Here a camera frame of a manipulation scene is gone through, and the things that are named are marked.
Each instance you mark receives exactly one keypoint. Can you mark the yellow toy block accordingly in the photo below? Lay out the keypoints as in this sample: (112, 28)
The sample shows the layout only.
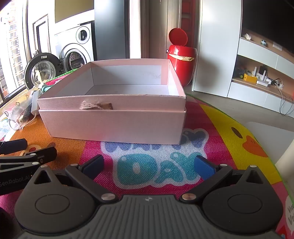
(250, 78)

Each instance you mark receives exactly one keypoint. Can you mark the white wall socket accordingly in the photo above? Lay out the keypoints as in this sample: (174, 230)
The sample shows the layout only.
(278, 46)

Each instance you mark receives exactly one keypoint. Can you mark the white shelf unit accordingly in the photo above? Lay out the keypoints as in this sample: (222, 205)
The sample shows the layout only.
(252, 55)

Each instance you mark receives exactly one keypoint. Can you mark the black television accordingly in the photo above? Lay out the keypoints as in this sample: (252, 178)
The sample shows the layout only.
(271, 18)

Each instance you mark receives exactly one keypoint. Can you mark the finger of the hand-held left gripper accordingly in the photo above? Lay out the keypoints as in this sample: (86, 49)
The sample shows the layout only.
(16, 146)
(43, 155)

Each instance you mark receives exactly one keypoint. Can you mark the silver washing machine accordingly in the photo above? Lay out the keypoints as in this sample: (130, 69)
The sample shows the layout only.
(86, 55)

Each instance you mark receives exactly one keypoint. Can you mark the clear plastic bag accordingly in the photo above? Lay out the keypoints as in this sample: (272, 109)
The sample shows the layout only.
(17, 115)

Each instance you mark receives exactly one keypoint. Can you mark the colourful cartoon play mat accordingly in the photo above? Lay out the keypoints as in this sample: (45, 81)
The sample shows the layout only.
(160, 160)

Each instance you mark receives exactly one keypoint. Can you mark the pink cardboard box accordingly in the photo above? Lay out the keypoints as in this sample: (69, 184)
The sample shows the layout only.
(114, 124)

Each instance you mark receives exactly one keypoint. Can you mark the teal plastic clip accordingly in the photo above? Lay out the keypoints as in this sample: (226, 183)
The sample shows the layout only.
(47, 88)

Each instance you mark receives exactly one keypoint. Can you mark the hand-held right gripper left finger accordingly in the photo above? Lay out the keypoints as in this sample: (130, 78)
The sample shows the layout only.
(94, 166)

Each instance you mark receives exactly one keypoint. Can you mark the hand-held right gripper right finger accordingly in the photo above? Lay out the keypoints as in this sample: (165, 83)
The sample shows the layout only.
(204, 166)

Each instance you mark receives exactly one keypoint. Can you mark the green toy truck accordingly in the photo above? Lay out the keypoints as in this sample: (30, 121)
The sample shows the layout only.
(241, 73)

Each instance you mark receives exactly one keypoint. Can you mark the white side table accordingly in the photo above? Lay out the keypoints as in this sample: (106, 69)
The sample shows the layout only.
(259, 131)

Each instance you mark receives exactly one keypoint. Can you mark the white router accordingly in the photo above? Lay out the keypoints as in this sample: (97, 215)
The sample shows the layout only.
(264, 74)

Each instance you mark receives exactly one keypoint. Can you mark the tall white cabinet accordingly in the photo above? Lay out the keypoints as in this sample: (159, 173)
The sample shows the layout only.
(216, 57)

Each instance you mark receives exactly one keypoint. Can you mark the red trash bin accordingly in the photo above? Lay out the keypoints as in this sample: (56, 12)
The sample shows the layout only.
(181, 69)

